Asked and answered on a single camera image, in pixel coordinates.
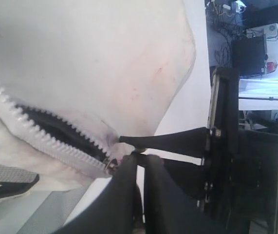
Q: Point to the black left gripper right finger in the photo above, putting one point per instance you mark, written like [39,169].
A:
[168,210]

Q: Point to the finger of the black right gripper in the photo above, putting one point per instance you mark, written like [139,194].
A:
[189,177]
[189,143]

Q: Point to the red small object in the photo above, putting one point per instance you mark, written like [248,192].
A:
[270,67]

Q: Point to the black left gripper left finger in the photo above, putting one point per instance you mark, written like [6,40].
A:
[104,202]

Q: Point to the white canvas duffel bag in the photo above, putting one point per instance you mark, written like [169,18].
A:
[75,75]

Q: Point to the white fan device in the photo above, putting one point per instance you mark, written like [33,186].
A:
[271,32]

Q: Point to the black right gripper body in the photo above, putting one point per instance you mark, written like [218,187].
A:
[241,162]

